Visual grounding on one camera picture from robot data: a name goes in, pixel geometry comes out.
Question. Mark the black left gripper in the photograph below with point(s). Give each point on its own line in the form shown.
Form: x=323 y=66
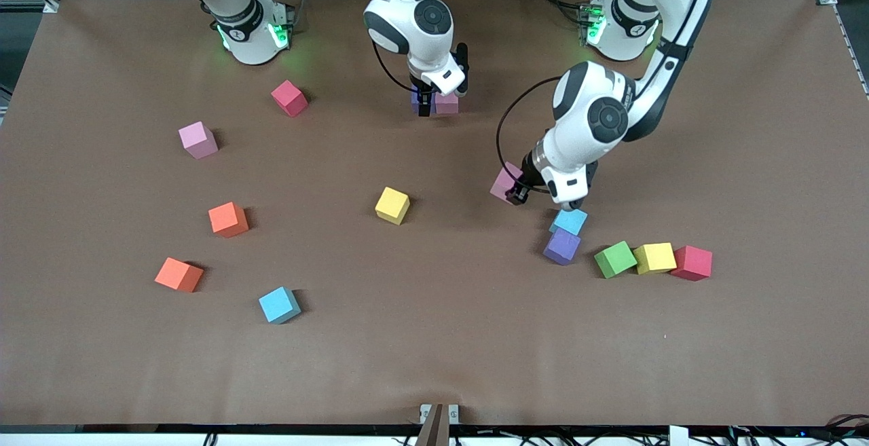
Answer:
x=526 y=180

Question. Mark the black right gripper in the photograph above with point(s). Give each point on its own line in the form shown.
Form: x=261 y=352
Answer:
x=423 y=96

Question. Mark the purple foam cube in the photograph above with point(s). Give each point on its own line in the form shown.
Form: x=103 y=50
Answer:
x=561 y=248
x=414 y=103

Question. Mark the pink foam cube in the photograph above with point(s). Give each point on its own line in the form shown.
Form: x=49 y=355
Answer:
x=198 y=140
x=447 y=105
x=504 y=180

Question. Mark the orange foam cube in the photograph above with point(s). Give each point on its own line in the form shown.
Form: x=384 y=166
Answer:
x=178 y=275
x=228 y=220

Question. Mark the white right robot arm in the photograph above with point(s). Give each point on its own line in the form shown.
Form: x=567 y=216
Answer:
x=407 y=25

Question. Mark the blue foam cube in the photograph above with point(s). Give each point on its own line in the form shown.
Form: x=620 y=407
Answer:
x=278 y=305
x=569 y=222

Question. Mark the yellow foam cube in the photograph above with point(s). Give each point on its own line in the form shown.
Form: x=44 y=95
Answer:
x=655 y=258
x=392 y=205

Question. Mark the green foam cube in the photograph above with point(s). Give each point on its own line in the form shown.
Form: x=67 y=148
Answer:
x=615 y=260

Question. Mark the red foam cube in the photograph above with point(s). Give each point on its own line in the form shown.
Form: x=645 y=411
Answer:
x=289 y=98
x=692 y=263

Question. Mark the brown paper table cover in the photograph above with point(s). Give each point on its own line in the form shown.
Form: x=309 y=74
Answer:
x=434 y=337

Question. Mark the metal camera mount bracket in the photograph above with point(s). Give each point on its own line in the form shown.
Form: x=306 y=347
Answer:
x=434 y=429

